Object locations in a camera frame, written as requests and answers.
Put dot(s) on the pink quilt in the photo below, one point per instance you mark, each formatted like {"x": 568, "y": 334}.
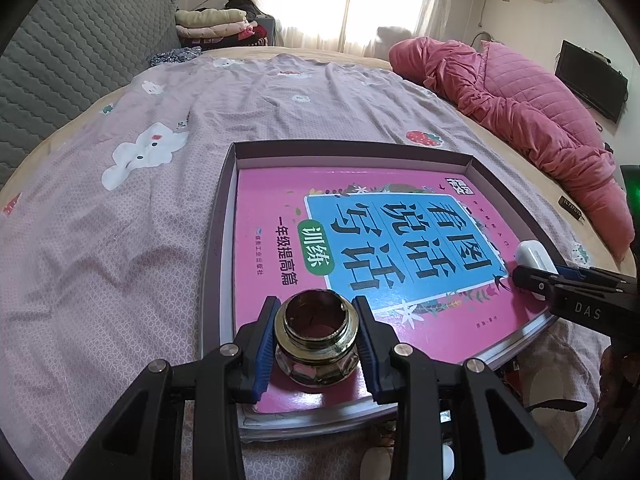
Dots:
{"x": 525, "y": 105}

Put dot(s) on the purple printed bed sheet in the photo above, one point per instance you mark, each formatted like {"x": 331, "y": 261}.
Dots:
{"x": 150, "y": 260}

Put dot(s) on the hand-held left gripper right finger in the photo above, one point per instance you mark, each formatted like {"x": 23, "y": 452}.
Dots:
{"x": 369, "y": 355}

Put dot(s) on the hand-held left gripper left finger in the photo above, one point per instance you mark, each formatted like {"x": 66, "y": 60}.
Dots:
{"x": 262, "y": 352}

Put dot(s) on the pink book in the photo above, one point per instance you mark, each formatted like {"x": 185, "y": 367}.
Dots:
{"x": 280, "y": 200}

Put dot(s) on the white earbuds case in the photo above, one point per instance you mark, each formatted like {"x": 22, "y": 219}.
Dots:
{"x": 532, "y": 255}

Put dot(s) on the person's right hand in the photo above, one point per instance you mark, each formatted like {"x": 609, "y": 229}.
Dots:
{"x": 617, "y": 375}

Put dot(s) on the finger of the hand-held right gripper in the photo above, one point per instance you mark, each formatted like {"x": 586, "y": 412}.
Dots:
{"x": 575, "y": 274}
{"x": 532, "y": 277}

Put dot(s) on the grey quilted headboard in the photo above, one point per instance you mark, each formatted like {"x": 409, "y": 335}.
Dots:
{"x": 75, "y": 50}

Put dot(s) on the grey cardboard box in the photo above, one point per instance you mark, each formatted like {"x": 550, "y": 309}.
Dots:
{"x": 220, "y": 220}

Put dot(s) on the black television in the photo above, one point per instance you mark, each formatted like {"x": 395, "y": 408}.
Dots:
{"x": 590, "y": 80}

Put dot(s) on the brass pipe fitting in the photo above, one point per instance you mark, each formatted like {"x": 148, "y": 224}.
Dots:
{"x": 316, "y": 345}

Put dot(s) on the white curtain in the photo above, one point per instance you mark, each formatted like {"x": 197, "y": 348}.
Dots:
{"x": 400, "y": 0}

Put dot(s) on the small dark label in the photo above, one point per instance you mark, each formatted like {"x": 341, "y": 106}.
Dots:
{"x": 570, "y": 208}

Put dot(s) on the stack of folded clothes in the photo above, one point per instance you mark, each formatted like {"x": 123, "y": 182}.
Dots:
{"x": 215, "y": 22}

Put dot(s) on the dark patterned cloth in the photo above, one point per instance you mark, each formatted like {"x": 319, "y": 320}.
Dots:
{"x": 172, "y": 56}

